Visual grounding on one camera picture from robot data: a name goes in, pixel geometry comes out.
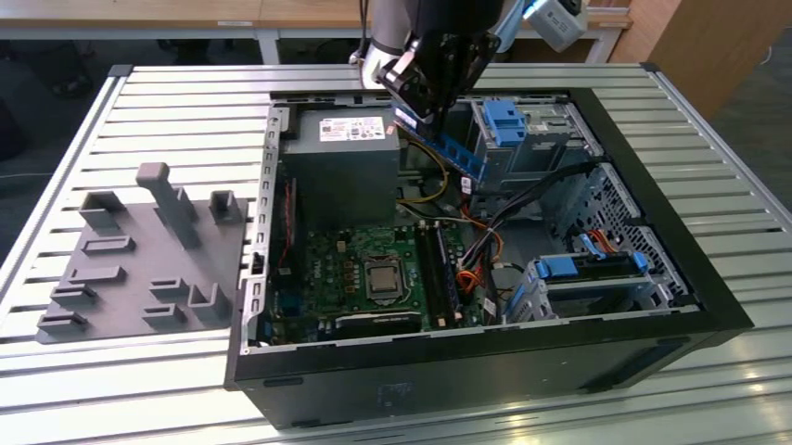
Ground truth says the metal CPU socket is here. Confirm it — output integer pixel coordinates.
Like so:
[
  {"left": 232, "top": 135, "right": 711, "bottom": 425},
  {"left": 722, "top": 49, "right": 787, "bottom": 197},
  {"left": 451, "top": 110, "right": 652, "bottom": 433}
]
[{"left": 361, "top": 253, "right": 409, "bottom": 308}]

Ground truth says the orange red power wire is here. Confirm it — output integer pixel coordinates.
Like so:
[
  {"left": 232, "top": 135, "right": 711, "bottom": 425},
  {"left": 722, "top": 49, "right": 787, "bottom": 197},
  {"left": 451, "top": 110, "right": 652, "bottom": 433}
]
[{"left": 587, "top": 228, "right": 628, "bottom": 257}]

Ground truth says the yellow and black wire bundle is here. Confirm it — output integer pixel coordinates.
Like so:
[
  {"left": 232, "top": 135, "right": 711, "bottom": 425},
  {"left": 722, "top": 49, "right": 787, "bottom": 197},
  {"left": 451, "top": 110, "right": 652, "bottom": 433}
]
[{"left": 396, "top": 136, "right": 453, "bottom": 206}]

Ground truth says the green motherboard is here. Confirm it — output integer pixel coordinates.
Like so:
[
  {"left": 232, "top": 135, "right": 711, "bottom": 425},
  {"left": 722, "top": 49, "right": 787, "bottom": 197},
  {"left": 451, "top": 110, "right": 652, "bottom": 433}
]
[{"left": 265, "top": 217, "right": 491, "bottom": 347}]

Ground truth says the black PC case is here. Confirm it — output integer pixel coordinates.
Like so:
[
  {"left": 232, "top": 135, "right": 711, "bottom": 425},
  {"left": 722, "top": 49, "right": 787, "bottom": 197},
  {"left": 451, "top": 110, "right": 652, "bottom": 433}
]
[{"left": 224, "top": 86, "right": 755, "bottom": 430}]

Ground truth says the black graphics card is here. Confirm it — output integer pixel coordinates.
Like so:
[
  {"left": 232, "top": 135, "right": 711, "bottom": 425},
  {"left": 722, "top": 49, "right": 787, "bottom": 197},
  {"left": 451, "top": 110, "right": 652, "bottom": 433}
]
[{"left": 332, "top": 311, "right": 427, "bottom": 342}]

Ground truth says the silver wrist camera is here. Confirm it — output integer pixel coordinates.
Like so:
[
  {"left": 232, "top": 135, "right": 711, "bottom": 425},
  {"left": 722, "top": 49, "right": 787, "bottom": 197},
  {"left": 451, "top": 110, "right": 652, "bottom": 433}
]
[{"left": 524, "top": 0, "right": 591, "bottom": 53}]

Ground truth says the blue disk carrier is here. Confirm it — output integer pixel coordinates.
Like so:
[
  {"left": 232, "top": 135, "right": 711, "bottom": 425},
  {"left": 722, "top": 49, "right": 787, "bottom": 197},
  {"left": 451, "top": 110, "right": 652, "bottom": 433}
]
[
  {"left": 484, "top": 99, "right": 528, "bottom": 147},
  {"left": 504, "top": 252, "right": 651, "bottom": 325}
]

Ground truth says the wooden cabinet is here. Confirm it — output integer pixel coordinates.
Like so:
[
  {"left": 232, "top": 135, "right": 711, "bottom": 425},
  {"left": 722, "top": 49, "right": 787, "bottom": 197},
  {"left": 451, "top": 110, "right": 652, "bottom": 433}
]
[{"left": 610, "top": 0, "right": 779, "bottom": 121}]

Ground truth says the black RAM slot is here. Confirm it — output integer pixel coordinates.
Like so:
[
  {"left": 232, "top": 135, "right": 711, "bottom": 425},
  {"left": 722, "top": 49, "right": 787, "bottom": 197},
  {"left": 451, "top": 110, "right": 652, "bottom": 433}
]
[{"left": 413, "top": 220, "right": 448, "bottom": 328}]

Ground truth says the wooden desk white frame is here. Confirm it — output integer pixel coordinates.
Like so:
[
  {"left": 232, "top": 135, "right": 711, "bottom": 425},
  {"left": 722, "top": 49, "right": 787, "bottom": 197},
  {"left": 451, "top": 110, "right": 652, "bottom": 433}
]
[
  {"left": 0, "top": 0, "right": 265, "bottom": 43},
  {"left": 257, "top": 0, "right": 636, "bottom": 66}
]

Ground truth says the black sleeved cable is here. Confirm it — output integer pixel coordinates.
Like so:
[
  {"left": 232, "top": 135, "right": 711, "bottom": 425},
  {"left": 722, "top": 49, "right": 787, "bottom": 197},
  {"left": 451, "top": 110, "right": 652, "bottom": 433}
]
[{"left": 481, "top": 159, "right": 612, "bottom": 233}]

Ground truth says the grey parts rack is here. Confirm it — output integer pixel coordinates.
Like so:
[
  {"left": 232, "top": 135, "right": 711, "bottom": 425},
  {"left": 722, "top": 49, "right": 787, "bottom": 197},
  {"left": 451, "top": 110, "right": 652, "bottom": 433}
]
[{"left": 35, "top": 161, "right": 253, "bottom": 347}]

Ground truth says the grey power supply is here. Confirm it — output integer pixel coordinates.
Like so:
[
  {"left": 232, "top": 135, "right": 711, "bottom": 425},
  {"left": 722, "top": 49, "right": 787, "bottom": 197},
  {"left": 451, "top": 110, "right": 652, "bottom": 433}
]
[{"left": 278, "top": 108, "right": 403, "bottom": 228}]

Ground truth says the blue data wire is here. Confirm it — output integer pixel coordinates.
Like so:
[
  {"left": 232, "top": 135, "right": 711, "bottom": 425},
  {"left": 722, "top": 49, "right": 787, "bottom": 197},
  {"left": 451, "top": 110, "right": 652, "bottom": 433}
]
[{"left": 580, "top": 233, "right": 607, "bottom": 260}]

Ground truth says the metal disk bay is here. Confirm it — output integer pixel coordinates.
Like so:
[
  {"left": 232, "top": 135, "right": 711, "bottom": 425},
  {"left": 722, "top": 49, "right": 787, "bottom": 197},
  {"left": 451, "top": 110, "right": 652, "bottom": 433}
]
[
  {"left": 469, "top": 92, "right": 606, "bottom": 194},
  {"left": 501, "top": 249, "right": 704, "bottom": 325}
]

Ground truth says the blue RAM stick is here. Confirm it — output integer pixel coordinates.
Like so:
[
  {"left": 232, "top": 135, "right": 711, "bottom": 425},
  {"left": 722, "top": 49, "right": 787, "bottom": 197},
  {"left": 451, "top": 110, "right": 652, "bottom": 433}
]
[{"left": 391, "top": 107, "right": 485, "bottom": 197}]

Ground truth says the silver CPU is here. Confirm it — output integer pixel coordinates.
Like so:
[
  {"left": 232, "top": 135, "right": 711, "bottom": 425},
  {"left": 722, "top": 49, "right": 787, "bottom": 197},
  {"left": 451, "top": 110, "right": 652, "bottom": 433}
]
[{"left": 369, "top": 266, "right": 403, "bottom": 294}]

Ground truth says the red orange yellow wire bundle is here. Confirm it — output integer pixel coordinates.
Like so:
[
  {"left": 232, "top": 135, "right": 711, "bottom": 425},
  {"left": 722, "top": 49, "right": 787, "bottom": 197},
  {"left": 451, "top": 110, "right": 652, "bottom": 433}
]
[{"left": 455, "top": 222, "right": 507, "bottom": 298}]

